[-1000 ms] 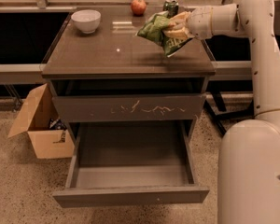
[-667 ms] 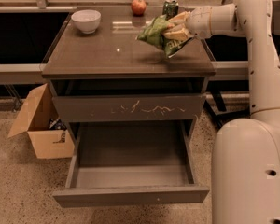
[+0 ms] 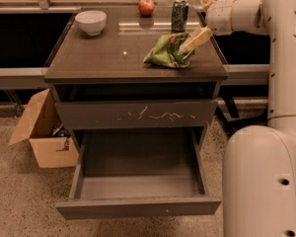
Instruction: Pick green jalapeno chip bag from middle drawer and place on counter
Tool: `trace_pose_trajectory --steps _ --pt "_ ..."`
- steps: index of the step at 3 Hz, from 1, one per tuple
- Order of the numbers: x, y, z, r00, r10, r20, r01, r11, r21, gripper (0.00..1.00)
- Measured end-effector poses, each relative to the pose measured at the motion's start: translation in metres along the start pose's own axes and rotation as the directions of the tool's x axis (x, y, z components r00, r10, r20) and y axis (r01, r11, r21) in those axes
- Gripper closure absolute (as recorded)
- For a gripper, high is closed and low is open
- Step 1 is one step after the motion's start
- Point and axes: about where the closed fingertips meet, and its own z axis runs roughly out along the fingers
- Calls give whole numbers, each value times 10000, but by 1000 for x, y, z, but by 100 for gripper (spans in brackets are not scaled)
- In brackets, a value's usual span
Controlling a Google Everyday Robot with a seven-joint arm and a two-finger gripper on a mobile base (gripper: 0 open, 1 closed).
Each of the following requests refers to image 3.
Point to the green soda can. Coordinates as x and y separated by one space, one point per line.
179 15

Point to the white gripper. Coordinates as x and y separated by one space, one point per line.
219 16

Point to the red apple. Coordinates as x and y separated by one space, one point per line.
146 7

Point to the green jalapeno chip bag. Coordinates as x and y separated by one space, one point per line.
166 52

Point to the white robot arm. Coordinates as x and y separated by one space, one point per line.
259 168

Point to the scratched grey top drawer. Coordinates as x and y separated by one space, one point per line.
137 113

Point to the dark side table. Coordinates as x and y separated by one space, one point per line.
236 113

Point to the open grey middle drawer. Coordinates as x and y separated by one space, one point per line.
139 172

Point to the packets inside cardboard box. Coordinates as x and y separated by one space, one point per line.
60 131

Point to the white ceramic bowl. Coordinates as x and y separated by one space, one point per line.
91 22

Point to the grey drawer cabinet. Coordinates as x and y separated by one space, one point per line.
110 67

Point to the open cardboard box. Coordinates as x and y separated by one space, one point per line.
36 125

